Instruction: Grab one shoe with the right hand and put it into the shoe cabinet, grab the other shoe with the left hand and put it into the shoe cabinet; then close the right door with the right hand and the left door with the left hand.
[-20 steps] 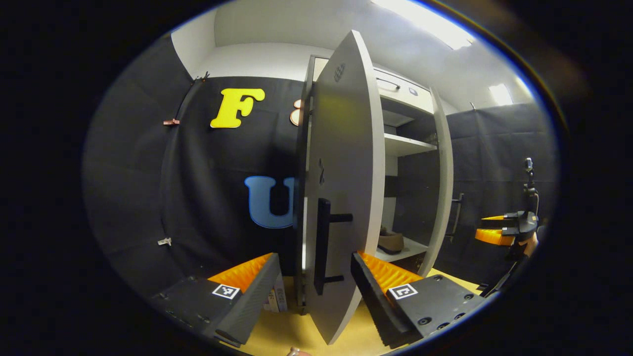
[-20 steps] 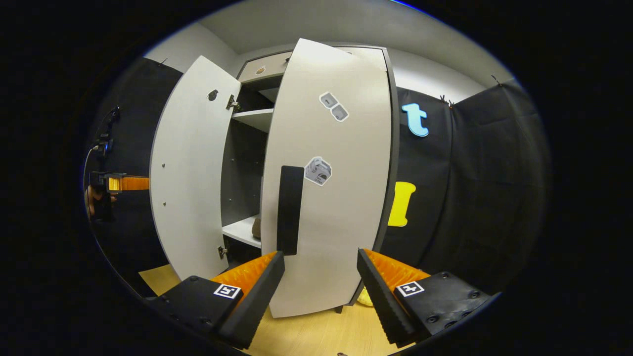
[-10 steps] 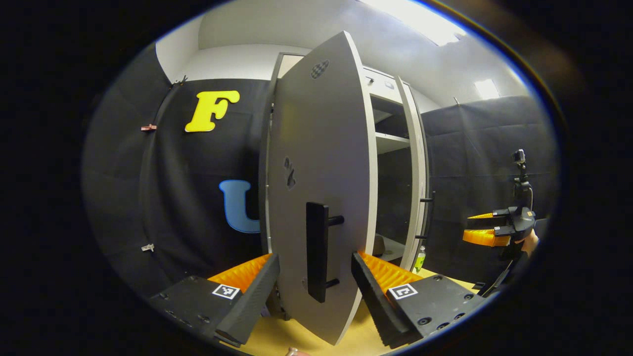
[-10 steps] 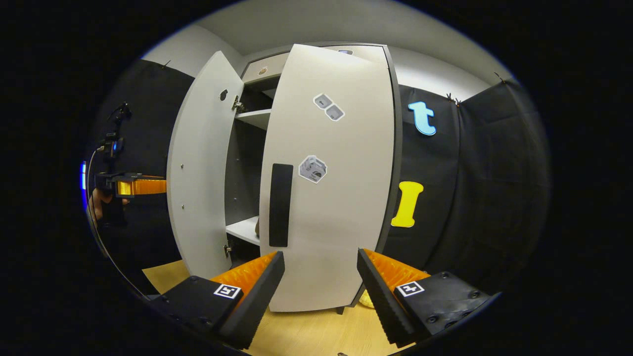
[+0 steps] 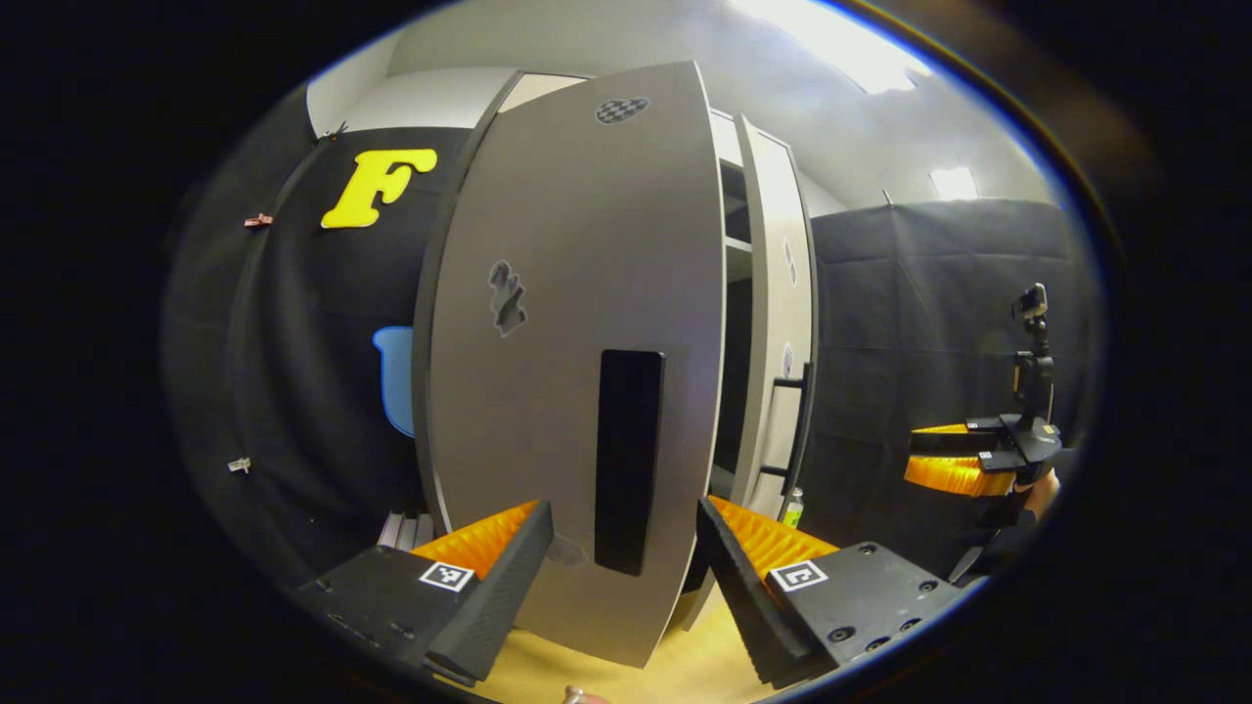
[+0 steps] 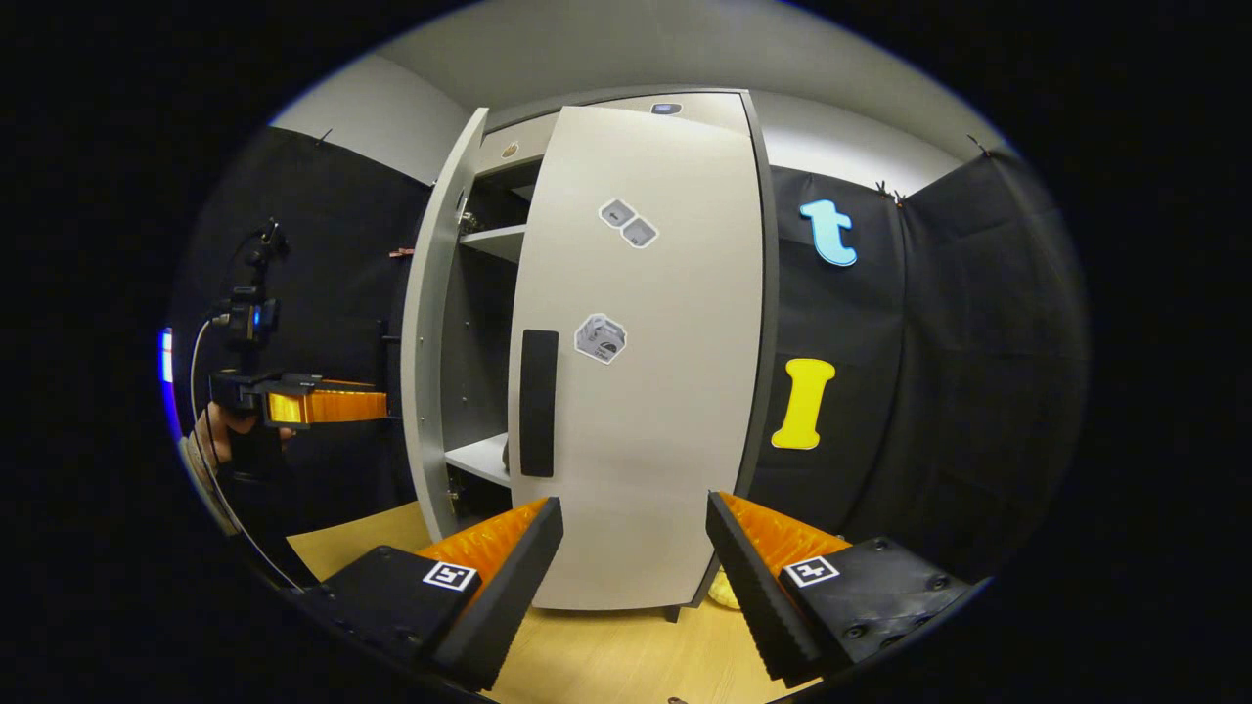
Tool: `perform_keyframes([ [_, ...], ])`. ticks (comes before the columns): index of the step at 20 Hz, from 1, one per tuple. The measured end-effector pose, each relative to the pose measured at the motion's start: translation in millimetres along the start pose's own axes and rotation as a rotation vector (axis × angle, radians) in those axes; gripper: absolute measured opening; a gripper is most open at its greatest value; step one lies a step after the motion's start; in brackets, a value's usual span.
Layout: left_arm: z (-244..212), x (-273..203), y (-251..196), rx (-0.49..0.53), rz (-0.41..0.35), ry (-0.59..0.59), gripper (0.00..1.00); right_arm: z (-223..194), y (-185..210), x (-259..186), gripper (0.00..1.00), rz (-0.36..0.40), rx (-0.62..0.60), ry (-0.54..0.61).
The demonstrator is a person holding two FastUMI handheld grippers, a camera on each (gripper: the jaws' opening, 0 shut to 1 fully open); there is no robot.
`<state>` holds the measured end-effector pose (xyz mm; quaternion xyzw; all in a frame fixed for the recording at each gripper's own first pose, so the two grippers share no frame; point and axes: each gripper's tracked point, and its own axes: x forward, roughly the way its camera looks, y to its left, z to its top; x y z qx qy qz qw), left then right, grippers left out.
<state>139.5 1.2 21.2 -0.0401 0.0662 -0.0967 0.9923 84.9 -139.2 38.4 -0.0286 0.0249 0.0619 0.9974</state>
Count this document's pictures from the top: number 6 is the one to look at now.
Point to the white shoe cabinet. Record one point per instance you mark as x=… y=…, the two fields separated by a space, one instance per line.
x=665 y=440

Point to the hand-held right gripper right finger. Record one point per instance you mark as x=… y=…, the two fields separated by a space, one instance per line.
x=758 y=596

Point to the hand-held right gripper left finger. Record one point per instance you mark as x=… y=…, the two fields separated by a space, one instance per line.
x=509 y=596

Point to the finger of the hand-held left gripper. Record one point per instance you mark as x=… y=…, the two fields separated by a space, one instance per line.
x=333 y=403

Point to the white shoe cabinet door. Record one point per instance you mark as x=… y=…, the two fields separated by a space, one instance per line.
x=665 y=440
x=430 y=342

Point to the pale yellow object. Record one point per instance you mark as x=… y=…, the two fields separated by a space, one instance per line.
x=724 y=592

